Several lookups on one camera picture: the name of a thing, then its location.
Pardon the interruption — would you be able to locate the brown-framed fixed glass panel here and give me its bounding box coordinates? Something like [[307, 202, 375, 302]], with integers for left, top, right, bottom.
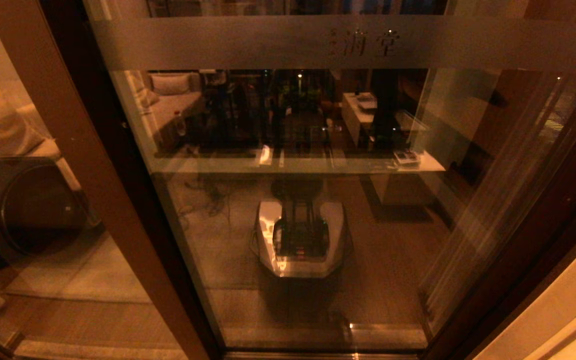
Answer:
[[0, 0, 225, 360]]

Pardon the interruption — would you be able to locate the brown-framed sliding glass door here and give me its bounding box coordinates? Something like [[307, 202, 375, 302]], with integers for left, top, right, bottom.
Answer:
[[43, 0, 576, 360]]

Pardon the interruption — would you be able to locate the dark brown door jamb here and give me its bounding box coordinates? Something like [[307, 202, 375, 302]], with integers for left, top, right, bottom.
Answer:
[[463, 210, 576, 360]]

